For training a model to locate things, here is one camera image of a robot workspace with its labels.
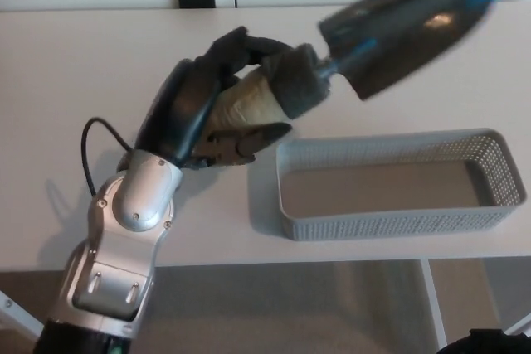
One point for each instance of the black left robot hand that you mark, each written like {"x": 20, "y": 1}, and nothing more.
{"x": 182, "y": 105}

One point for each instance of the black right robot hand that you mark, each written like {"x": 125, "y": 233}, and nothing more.
{"x": 473, "y": 345}

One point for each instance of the white desk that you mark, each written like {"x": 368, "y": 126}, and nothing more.
{"x": 433, "y": 308}

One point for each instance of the grey perforated plastic basket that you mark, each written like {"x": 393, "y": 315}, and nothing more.
{"x": 394, "y": 221}

